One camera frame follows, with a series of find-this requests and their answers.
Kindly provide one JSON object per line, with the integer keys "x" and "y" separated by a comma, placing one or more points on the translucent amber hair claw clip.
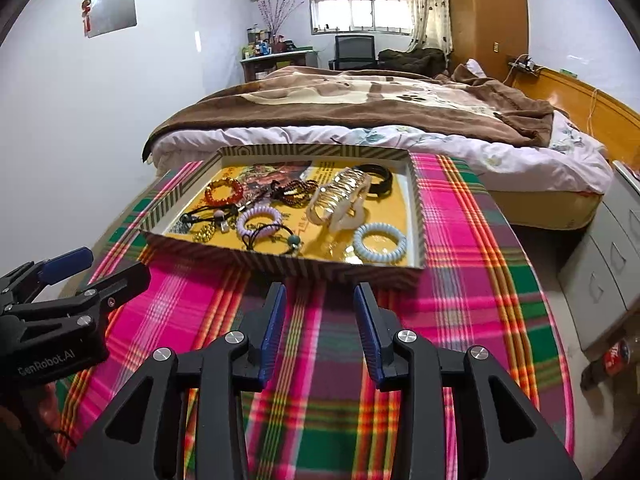
{"x": 338, "y": 204}

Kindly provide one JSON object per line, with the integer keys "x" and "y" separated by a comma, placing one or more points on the black wide bangle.
{"x": 382, "y": 179}

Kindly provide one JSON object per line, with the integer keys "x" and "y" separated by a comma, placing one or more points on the desk with clutter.
{"x": 253, "y": 68}

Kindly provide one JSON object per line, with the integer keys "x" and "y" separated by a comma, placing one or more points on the yellow printed cardboard box tray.
{"x": 324, "y": 255}

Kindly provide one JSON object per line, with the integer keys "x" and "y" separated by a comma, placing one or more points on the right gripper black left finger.
{"x": 140, "y": 435}

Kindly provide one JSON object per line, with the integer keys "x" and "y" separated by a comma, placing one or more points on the pink green plaid tablecloth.
{"x": 320, "y": 416}

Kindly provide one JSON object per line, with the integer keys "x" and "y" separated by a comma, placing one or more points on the patterned curtain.
{"x": 430, "y": 25}

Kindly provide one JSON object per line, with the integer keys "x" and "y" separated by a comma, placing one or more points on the window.
{"x": 341, "y": 16}

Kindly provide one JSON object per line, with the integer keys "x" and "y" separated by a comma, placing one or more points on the black office chair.
{"x": 354, "y": 52}

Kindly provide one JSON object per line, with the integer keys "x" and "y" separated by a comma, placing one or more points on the wooden wardrobe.
{"x": 490, "y": 31}

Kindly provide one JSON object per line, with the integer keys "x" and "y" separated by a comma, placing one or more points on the bed with white floral sheet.
{"x": 539, "y": 169}

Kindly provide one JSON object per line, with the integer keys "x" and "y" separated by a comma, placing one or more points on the grey wall panel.
{"x": 103, "y": 16}

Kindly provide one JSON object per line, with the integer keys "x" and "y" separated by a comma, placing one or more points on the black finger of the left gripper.
{"x": 104, "y": 296}
{"x": 24, "y": 284}

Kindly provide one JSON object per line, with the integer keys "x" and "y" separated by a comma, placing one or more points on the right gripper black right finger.
{"x": 500, "y": 434}

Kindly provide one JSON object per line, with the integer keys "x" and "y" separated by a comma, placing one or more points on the wooden headboard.
{"x": 592, "y": 110}

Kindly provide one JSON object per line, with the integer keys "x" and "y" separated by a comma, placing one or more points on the brown plush blanket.
{"x": 302, "y": 96}

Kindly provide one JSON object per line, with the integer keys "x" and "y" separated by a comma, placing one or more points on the operator left hand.
{"x": 29, "y": 419}

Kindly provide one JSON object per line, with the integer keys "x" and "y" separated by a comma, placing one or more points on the grey drawer nightstand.
{"x": 600, "y": 280}

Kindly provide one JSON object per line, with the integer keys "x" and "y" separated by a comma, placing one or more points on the cola bottle on floor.
{"x": 613, "y": 361}

